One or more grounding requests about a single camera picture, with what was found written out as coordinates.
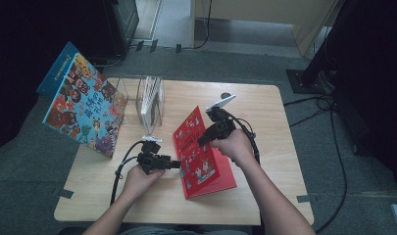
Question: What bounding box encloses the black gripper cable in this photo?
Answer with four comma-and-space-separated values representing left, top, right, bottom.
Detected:
224, 111, 263, 235
110, 140, 145, 208

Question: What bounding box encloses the light wooden furniture panel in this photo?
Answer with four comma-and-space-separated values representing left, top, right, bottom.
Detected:
189, 0, 339, 57

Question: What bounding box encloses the black hanging cable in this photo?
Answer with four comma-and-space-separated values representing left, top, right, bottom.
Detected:
182, 0, 214, 51

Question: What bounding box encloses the white caterpillar board book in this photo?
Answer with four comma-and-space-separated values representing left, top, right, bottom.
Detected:
139, 75, 164, 135

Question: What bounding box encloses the thin black cable loop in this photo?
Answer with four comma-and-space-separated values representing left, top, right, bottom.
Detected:
87, 52, 127, 69

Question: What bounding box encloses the person's grey clothing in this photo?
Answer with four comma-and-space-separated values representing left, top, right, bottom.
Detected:
57, 224, 263, 235

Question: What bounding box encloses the person's left hand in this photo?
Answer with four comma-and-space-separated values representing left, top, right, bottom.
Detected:
122, 165, 166, 204

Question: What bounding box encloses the long black floor cable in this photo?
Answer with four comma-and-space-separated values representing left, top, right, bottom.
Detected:
315, 97, 349, 234

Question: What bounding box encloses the dark blue picture book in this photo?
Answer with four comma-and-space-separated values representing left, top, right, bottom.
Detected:
35, 41, 80, 100

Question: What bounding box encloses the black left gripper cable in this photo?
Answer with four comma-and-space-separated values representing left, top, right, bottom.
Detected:
110, 140, 145, 208

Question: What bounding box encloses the light blue monsters picture book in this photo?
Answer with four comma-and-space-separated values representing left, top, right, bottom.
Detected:
42, 52, 128, 160

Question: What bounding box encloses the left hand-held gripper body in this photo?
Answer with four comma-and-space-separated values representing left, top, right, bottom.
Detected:
136, 135, 170, 175

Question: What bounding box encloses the dark cabinet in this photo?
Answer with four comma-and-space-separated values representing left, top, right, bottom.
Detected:
101, 0, 140, 58

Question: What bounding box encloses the grey tape piece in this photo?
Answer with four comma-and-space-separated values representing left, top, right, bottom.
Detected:
56, 187, 75, 200
296, 194, 319, 204

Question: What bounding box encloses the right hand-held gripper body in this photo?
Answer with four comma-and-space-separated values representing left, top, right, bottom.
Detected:
204, 94, 237, 142

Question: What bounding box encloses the red picture book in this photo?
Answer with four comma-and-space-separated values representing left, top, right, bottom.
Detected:
172, 105, 238, 200

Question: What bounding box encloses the black stand base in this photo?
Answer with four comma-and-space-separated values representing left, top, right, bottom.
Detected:
285, 68, 336, 96

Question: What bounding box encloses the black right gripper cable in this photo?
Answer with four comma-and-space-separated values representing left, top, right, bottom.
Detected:
224, 111, 263, 235

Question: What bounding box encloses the clear acrylic book rack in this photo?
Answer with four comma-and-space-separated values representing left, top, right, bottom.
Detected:
112, 75, 165, 135

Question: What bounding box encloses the person's right hand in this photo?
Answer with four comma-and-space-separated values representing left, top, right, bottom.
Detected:
212, 128, 258, 169

